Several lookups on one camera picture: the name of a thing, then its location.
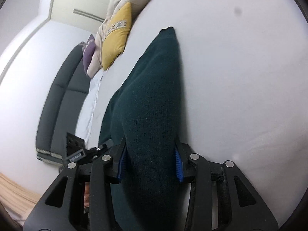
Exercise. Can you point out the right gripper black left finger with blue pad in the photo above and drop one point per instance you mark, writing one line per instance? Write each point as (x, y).
(62, 206)

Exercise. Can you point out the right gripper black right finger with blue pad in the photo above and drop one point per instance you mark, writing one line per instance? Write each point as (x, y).
(240, 207)

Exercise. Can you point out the dark green knit sweater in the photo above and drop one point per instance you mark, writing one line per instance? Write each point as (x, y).
(145, 112)

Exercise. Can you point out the person's left hand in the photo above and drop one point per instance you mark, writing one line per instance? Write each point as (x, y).
(86, 195)

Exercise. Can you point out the dark grey upholstered headboard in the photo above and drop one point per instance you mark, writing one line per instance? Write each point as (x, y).
(61, 109)

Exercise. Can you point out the purple patterned cushion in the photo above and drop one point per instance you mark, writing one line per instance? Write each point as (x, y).
(88, 51)

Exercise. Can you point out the yellow patterned cushion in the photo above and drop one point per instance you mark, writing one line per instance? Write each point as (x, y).
(116, 36)

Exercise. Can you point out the white bed sheet mattress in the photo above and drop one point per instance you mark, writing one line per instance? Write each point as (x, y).
(244, 89)

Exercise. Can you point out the beige duvet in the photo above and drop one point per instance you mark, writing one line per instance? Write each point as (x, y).
(113, 7)

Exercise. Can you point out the cream wardrobe with black handles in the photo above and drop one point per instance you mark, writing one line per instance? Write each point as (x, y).
(83, 14)

